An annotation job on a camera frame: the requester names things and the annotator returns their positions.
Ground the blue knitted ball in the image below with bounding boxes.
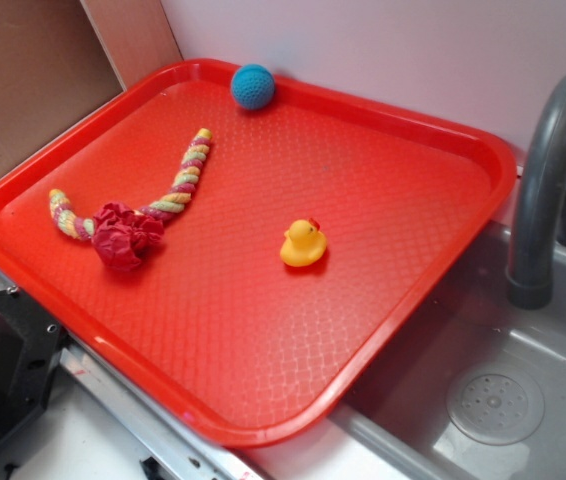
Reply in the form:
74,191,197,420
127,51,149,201
230,64,276,110

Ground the yellow rubber duck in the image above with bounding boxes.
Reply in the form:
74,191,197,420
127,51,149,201
280,219,328,267

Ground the red plastic tray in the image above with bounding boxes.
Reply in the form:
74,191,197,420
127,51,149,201
0,60,516,447

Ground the crumpled red cloth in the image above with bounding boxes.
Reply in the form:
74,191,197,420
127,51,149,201
91,202,164,272

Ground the grey plastic sink basin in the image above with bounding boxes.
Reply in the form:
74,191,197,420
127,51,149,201
332,224,566,479

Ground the round sink drain cover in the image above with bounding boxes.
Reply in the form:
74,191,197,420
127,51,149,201
446,363,545,446

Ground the grey toy faucet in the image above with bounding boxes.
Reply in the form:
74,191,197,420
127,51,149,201
506,76,566,309

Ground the brown cardboard panel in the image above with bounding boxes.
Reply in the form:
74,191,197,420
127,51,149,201
0,1,182,177

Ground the multicolour twisted rope toy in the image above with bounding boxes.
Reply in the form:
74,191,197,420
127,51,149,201
49,128,213,241

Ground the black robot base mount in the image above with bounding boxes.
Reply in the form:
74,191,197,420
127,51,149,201
0,290,65,448

